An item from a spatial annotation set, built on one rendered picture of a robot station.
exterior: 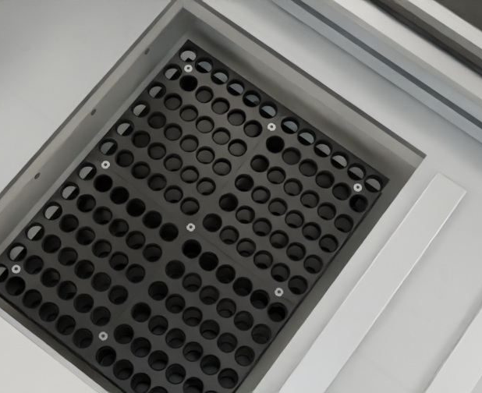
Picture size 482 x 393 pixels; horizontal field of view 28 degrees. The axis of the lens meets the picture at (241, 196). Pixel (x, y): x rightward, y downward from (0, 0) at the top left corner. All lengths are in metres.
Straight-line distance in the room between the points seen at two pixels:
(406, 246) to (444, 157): 0.07
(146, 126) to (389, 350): 0.23
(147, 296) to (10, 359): 0.11
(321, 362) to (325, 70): 0.20
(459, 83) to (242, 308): 0.20
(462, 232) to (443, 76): 0.10
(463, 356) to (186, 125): 0.24
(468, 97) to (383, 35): 0.07
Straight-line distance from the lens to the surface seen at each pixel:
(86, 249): 0.66
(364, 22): 0.63
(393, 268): 0.60
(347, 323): 0.59
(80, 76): 0.65
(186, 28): 0.79
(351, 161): 0.68
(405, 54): 0.62
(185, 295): 0.65
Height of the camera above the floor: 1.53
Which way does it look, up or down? 71 degrees down
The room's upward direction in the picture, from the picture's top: 8 degrees clockwise
